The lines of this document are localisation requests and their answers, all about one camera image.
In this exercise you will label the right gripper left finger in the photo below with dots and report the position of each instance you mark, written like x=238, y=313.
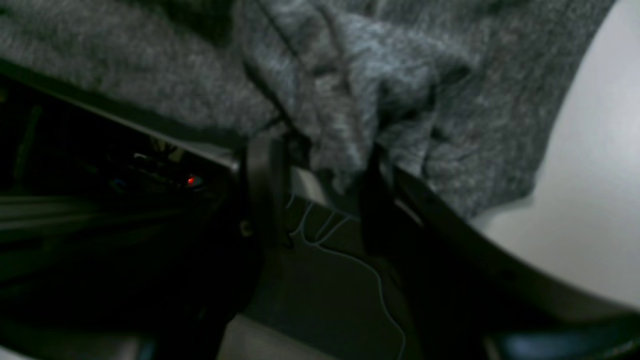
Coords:
x=243, y=237

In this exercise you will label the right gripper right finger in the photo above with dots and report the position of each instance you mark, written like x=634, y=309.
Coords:
x=470, y=299

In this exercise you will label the grey t-shirt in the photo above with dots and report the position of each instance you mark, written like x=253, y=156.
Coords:
x=463, y=94

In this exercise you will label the black power strip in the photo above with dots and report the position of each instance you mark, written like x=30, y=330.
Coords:
x=153, y=173

